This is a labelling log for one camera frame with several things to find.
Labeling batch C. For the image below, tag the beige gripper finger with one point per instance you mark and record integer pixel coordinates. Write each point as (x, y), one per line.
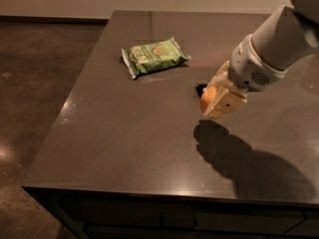
(220, 79)
(226, 101)

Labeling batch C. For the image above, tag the green chip bag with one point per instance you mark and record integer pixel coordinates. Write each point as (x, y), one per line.
(149, 58)

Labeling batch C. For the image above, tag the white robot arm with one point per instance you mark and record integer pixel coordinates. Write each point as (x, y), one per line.
(263, 57)

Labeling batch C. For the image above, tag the black rxbar chocolate wrapper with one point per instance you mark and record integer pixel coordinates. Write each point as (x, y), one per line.
(200, 89)

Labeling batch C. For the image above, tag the orange fruit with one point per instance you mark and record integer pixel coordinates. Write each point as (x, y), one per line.
(207, 97)

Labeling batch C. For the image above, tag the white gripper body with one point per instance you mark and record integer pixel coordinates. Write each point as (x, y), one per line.
(249, 67)

